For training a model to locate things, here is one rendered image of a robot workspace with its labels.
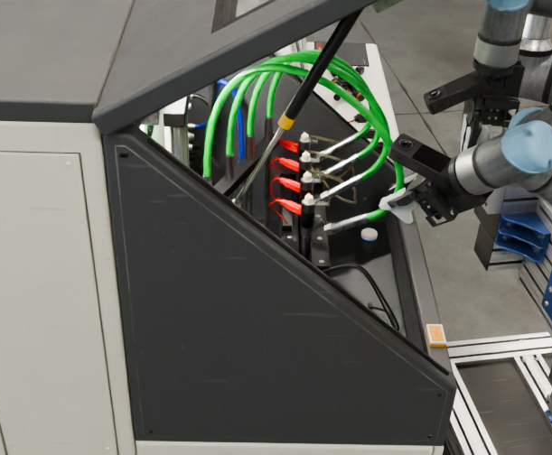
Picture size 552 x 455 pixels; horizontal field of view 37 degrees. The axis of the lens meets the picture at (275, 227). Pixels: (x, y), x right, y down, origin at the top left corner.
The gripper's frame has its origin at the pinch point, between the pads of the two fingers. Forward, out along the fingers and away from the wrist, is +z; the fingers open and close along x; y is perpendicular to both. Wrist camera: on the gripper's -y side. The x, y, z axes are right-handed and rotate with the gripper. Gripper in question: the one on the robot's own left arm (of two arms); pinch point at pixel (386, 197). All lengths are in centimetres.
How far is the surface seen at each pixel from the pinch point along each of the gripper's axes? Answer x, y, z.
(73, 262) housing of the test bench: -46, -29, 11
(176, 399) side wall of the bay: -45, 2, 26
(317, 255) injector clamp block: -1.8, 5.1, 26.9
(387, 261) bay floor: 18.7, 22.4, 38.1
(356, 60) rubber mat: 81, -12, 69
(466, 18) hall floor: 339, 42, 238
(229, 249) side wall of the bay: -31.7, -14.8, -2.2
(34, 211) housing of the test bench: -47, -38, 7
